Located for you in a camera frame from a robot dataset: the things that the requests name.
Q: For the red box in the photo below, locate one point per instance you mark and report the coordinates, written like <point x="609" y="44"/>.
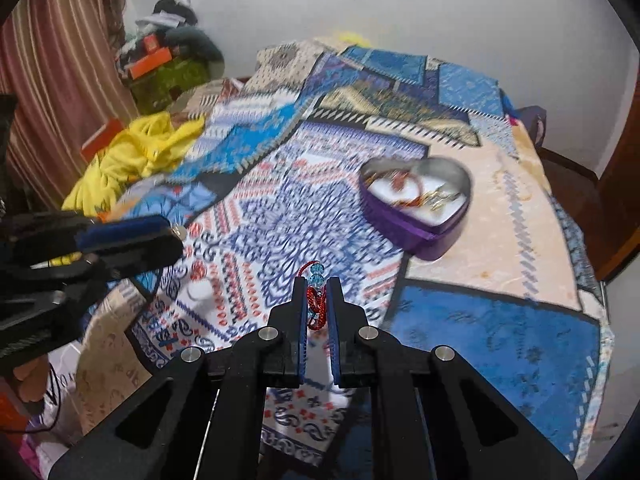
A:
<point x="100" y="137"/>

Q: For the pile of clothes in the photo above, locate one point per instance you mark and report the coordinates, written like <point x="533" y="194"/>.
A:
<point x="185" y="25"/>

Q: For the striped red curtain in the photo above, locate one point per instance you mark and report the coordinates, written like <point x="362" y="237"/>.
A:
<point x="60" y="60"/>

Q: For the purple heart-shaped jewelry box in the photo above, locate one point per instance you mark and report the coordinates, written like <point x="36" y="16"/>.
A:
<point x="425" y="240"/>

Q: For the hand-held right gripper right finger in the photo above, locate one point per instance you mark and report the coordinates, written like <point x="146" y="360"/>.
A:
<point x="334" y="360"/>

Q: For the patchwork printed blanket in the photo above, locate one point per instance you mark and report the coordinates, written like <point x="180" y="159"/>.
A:
<point x="475" y="320"/>

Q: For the small white bottle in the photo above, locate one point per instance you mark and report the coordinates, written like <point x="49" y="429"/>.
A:
<point x="198" y="290"/>

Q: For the dark purple bag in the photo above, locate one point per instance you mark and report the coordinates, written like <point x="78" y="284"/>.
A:
<point x="532" y="122"/>

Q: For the person's left hand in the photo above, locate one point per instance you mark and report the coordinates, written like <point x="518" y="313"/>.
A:
<point x="31" y="377"/>

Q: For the yellow cloth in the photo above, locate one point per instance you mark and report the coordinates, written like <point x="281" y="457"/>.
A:
<point x="135" y="155"/>

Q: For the striped cloth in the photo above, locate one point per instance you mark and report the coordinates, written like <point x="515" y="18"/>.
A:
<point x="220" y="92"/>

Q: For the white plastic bag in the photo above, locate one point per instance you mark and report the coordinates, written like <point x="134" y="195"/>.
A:
<point x="67" y="410"/>

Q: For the green storage box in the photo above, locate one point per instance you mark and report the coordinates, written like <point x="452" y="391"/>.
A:
<point x="170" y="85"/>

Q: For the orange box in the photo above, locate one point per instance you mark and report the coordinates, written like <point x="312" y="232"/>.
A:
<point x="150" y="62"/>

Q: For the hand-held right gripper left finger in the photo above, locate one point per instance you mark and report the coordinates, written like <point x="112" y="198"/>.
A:
<point x="302" y="355"/>

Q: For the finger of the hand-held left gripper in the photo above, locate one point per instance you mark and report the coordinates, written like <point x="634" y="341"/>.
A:
<point x="125" y="230"/>
<point x="145" y="257"/>

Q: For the yellow plastic object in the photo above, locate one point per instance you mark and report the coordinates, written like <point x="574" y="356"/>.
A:
<point x="352" y="37"/>

